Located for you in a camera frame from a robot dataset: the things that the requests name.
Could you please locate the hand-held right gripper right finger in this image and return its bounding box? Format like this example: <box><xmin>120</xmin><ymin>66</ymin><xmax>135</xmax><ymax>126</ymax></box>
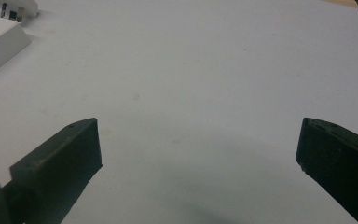
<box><xmin>295</xmin><ymin>117</ymin><xmax>358</xmax><ymax>224</ymax></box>

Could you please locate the white power plug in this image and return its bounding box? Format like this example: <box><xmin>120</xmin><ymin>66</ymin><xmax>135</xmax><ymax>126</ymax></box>
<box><xmin>0</xmin><ymin>0</ymin><xmax>40</xmax><ymax>23</ymax></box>

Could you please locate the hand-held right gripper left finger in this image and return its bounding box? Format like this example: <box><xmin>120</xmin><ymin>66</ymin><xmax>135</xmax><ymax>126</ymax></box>
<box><xmin>2</xmin><ymin>117</ymin><xmax>103</xmax><ymax>224</ymax></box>

